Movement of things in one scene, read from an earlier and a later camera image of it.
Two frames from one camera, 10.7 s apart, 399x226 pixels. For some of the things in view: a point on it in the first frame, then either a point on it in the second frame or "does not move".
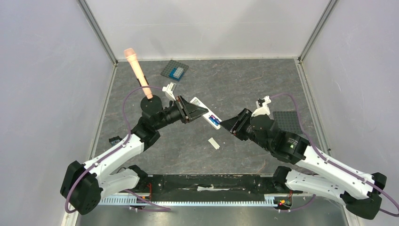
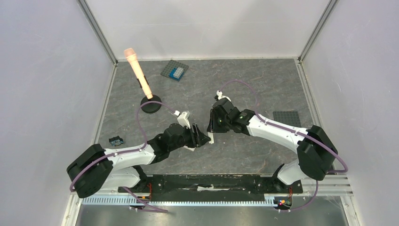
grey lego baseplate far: [171, 65] does not move
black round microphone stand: [153, 105] does not move
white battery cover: [212, 141] to [210, 134]
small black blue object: [115, 140] does not move
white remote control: [196, 101] to [191, 149]
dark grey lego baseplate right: [288, 121] does not move
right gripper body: [242, 121] to [214, 118]
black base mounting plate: [218, 184] does not move
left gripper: [188, 111] to [199, 138]
